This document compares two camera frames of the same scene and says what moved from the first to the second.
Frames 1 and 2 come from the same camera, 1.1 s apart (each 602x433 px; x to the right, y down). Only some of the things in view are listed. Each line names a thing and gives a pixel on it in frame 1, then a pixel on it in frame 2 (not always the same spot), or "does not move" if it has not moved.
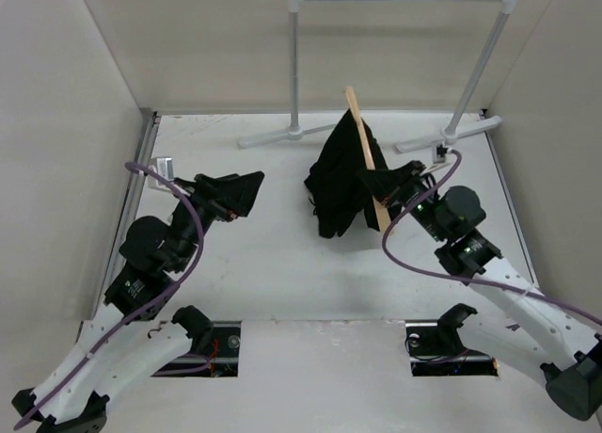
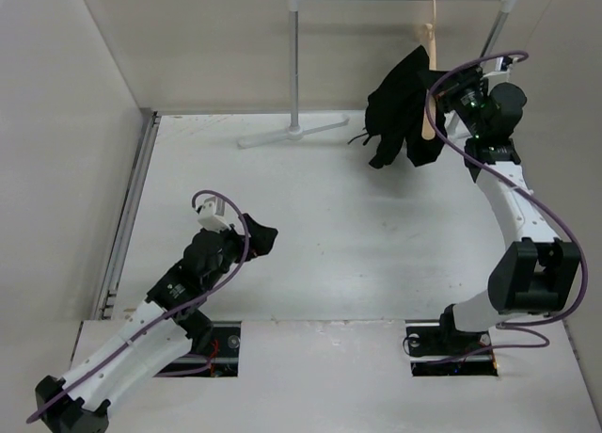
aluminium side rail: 140,157 does not move
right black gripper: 382,183 to 471,78
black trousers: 332,184 to 393,112
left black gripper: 231,195 to 261,239
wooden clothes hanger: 366,152 to 428,123
